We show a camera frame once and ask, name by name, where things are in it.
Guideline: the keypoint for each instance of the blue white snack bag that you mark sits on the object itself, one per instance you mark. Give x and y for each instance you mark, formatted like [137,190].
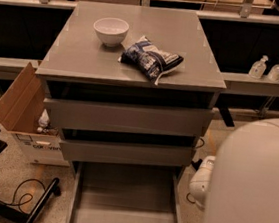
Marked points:
[153,62]

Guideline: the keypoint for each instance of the grey metal rail shelf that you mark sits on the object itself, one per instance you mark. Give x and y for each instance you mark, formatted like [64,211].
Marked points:
[256,84]

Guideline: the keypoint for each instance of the grey drawer cabinet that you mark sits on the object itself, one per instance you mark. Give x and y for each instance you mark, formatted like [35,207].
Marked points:
[77,93]

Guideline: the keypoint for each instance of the grey top drawer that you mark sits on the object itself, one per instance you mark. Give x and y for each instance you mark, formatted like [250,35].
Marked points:
[101,116]

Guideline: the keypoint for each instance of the white bottle in box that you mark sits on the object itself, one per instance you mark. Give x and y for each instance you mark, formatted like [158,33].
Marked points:
[43,120]

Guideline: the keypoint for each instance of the grey middle drawer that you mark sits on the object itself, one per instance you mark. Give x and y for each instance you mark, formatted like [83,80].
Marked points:
[122,153]

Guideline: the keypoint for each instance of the grey bottom drawer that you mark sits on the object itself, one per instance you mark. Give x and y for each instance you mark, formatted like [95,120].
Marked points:
[113,193]

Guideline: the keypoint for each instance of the right clear pump bottle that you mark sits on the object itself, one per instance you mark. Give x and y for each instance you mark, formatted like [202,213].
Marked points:
[274,73]

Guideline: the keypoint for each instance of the left clear pump bottle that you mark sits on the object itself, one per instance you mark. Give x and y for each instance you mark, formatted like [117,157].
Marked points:
[258,68]

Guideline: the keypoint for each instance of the open cardboard box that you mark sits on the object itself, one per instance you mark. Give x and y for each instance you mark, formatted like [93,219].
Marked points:
[20,108]

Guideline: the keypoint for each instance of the clear pump bottle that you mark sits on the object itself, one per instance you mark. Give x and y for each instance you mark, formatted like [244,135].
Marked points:
[258,68]
[274,73]

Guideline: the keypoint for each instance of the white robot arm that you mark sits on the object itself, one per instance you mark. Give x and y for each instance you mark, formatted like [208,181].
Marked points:
[240,183]

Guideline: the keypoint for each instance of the white ceramic bowl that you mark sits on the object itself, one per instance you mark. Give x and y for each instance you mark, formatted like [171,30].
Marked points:
[111,31]

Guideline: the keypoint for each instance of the grey drawer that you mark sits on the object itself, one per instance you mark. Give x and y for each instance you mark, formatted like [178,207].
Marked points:
[122,153]
[101,116]
[113,193]

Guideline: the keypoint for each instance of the black power adapter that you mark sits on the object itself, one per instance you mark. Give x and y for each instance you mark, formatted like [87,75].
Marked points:
[196,164]

